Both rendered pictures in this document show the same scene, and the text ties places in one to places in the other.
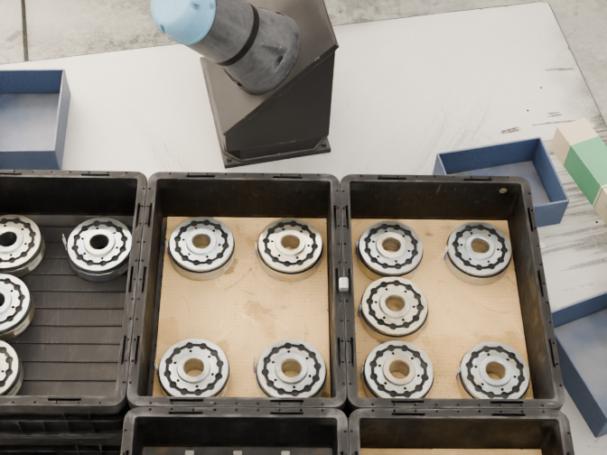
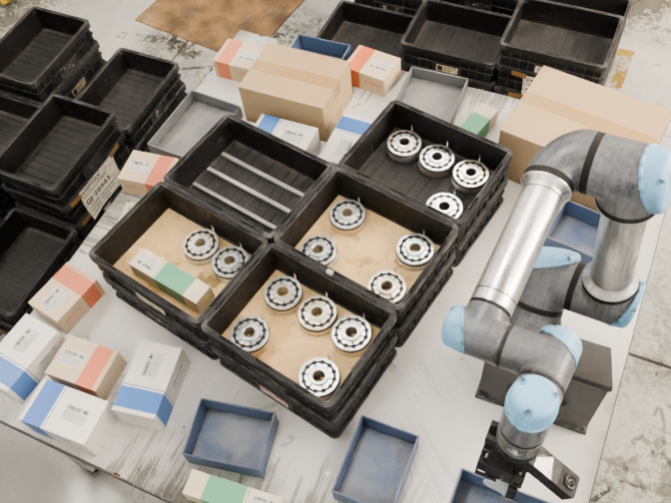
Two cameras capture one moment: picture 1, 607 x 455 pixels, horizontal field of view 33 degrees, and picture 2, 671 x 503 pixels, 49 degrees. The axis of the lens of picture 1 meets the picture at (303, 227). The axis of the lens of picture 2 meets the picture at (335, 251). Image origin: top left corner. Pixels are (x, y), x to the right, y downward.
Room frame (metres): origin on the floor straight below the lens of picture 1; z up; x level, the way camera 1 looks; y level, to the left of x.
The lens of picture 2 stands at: (1.49, -0.74, 2.51)
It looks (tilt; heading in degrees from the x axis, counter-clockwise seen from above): 57 degrees down; 135
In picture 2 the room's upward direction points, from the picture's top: 9 degrees counter-clockwise
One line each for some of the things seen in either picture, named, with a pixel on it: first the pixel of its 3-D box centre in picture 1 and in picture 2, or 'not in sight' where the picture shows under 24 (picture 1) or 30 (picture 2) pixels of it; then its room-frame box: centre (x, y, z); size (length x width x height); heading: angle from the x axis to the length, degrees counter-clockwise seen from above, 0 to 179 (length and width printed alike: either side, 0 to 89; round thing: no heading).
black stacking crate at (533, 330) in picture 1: (439, 304); (301, 330); (0.80, -0.21, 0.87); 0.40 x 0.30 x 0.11; 3
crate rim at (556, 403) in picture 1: (443, 286); (298, 321); (0.80, -0.21, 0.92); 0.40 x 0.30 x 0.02; 3
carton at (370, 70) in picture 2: not in sight; (371, 70); (0.31, 0.75, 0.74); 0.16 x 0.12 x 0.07; 7
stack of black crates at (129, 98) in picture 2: not in sight; (136, 116); (-0.64, 0.34, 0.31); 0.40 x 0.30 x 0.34; 103
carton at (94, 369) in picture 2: not in sight; (86, 367); (0.34, -0.60, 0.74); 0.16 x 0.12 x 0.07; 16
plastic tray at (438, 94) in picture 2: not in sight; (426, 105); (0.55, 0.72, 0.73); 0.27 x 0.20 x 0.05; 106
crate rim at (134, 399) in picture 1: (240, 284); (365, 236); (0.78, 0.09, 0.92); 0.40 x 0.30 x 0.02; 3
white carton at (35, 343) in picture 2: not in sight; (23, 357); (0.17, -0.68, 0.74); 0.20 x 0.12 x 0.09; 97
